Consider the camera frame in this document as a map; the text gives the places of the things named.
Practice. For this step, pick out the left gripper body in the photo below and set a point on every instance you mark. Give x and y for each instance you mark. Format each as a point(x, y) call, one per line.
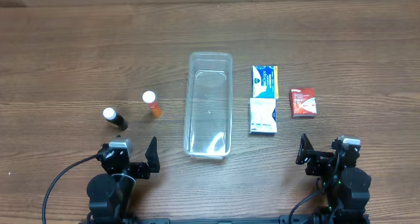
point(138, 168)

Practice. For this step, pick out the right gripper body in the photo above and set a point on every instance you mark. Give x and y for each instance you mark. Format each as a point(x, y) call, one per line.
point(319, 155)

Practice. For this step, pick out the red white medicine box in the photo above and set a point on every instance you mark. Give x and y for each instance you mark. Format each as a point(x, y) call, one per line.
point(303, 102)

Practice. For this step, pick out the black bottle white cap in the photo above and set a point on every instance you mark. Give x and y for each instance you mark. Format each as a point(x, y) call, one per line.
point(113, 117)

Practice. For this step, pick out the white blue medicine box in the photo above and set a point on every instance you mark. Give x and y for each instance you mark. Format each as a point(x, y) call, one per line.
point(262, 116)

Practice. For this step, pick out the orange bottle white cap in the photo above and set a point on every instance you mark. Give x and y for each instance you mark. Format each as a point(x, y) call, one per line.
point(149, 97)

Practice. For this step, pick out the clear plastic container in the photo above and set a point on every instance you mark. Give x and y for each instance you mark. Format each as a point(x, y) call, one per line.
point(209, 104)

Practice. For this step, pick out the blue VapoDrops box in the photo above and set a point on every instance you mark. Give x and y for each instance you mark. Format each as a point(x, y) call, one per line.
point(265, 82)

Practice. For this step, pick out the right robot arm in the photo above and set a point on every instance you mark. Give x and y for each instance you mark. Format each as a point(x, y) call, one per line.
point(345, 186)

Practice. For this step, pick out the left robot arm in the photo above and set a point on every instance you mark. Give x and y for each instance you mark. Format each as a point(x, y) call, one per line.
point(110, 192)

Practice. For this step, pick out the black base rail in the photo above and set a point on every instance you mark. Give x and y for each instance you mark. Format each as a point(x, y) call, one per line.
point(283, 219)

